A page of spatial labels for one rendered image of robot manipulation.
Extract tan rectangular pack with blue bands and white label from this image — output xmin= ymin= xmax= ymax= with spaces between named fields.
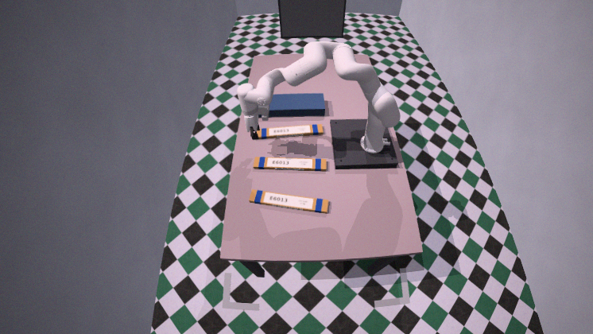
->
xmin=257 ymin=124 xmax=323 ymax=139

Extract orange flat pack with blue bands and white label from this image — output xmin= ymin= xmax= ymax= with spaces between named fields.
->
xmin=254 ymin=157 xmax=326 ymax=172

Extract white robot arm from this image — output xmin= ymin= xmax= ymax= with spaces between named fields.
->
xmin=237 ymin=41 xmax=401 ymax=153

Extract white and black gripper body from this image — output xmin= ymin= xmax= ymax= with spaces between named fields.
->
xmin=244 ymin=114 xmax=258 ymax=132

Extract blue rectangular block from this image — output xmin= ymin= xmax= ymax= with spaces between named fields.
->
xmin=269 ymin=93 xmax=325 ymax=117

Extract orange box with blue bands and white label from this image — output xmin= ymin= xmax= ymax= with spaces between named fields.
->
xmin=249 ymin=189 xmax=328 ymax=214

